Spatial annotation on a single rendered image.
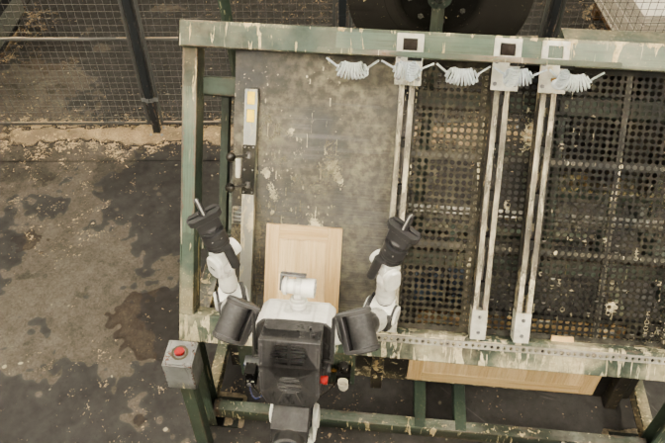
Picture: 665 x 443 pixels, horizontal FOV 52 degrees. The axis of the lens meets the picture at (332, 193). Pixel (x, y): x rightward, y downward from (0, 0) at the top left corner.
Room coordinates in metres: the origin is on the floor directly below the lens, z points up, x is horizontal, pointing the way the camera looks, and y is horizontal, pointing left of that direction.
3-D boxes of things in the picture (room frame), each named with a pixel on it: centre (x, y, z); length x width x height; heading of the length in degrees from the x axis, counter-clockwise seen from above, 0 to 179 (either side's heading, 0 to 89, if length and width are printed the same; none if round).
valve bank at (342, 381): (1.50, 0.16, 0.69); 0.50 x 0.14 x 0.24; 84
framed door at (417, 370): (1.73, -0.82, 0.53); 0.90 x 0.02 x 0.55; 84
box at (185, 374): (1.47, 0.60, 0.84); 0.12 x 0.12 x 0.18; 84
